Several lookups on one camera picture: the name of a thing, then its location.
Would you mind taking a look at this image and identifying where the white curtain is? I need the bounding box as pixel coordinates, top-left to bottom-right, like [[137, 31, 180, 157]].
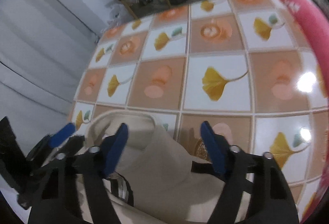
[[0, 0, 109, 214]]

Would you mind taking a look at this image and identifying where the orange tile pattern bed sheet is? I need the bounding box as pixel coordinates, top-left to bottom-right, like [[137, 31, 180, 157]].
[[69, 0, 328, 217]]

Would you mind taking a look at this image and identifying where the beige zip jacket black trim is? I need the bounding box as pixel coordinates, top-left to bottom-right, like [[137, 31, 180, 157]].
[[85, 110, 225, 223]]

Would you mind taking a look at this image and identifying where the pink floral blanket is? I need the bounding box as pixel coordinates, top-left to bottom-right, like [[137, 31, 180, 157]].
[[280, 0, 328, 223]]

